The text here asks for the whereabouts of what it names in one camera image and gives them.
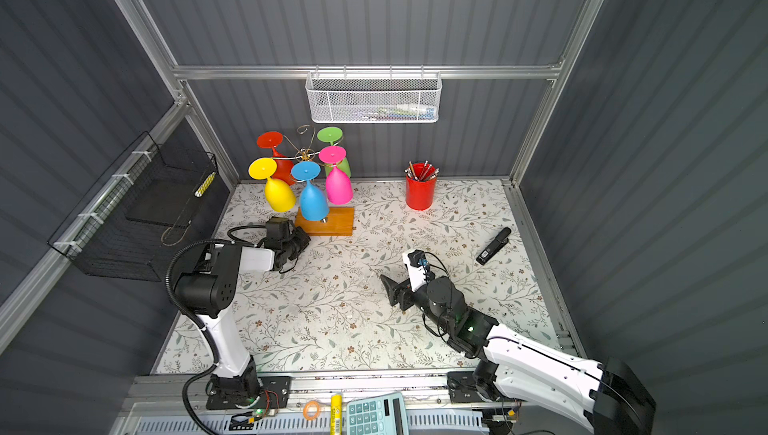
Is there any black stapler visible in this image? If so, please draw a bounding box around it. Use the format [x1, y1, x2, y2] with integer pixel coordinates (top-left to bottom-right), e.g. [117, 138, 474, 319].
[476, 227, 511, 266]

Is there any orange rubber band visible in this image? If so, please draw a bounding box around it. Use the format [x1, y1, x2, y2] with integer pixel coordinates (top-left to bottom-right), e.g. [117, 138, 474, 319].
[302, 400, 323, 421]

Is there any black wire basket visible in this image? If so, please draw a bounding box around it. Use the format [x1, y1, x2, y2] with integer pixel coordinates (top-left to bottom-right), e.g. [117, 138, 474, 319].
[48, 133, 222, 282]

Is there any calculator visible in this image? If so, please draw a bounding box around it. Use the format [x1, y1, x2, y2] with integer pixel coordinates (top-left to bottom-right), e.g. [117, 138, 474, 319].
[342, 392, 410, 435]

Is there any green wine glass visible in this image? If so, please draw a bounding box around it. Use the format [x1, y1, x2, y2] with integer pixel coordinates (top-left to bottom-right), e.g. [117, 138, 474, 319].
[316, 126, 353, 178]

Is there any red-orange wine glass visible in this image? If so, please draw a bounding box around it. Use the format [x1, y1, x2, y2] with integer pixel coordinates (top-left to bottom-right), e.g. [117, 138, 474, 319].
[257, 131, 296, 186]

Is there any yellow glue stick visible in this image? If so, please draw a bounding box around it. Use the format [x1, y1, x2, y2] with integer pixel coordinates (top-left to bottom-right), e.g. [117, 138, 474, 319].
[330, 394, 343, 435]

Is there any yellow wine glass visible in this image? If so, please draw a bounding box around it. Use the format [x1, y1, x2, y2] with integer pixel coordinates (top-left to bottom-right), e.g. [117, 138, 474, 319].
[248, 158, 296, 213]

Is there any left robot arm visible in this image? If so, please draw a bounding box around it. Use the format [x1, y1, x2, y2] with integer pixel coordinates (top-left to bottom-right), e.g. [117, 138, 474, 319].
[164, 217, 310, 407]

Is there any white wire mesh basket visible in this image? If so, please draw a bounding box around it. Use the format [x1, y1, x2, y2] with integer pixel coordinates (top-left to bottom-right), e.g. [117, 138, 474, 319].
[305, 70, 443, 124]

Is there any pink wine glass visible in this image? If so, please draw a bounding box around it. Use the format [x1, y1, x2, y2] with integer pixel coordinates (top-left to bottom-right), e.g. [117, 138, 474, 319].
[319, 146, 354, 205]

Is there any blue wine glass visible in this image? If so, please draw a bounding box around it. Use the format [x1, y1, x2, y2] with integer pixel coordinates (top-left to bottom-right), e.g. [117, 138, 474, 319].
[291, 161, 330, 222]

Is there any red pen cup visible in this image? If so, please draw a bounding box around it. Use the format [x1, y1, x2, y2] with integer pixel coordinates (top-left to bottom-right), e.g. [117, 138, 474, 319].
[404, 160, 439, 211]

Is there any gold rack with wooden base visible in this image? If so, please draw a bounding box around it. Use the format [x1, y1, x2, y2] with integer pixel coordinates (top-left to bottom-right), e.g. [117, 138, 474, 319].
[278, 124, 355, 236]

